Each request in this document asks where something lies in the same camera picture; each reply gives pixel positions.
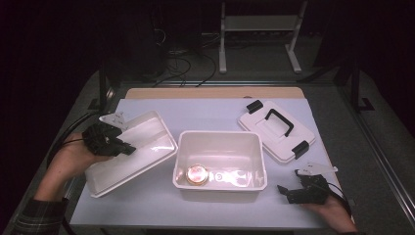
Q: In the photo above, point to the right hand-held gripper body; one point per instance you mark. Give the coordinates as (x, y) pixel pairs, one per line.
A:
(311, 194)

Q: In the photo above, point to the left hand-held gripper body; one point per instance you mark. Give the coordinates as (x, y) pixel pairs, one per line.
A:
(99, 138)

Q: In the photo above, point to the white plastic tray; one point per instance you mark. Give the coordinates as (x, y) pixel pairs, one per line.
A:
(143, 153)

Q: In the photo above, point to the white plastic storage box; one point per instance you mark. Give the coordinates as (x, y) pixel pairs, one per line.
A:
(225, 153)

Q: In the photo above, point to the person's right hand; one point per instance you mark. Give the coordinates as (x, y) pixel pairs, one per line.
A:
(334, 212)

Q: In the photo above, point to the person's left hand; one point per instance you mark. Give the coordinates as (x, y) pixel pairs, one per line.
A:
(73, 155)

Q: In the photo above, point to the white table mat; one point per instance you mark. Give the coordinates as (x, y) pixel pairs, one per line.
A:
(208, 112)

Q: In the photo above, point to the plaid sleeve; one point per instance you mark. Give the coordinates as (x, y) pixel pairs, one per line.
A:
(39, 218)

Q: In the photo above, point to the grey metal stand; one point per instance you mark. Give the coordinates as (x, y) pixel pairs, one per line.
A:
(261, 23)

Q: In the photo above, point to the black metal post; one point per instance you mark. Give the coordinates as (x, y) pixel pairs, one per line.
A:
(102, 86)
(355, 88)

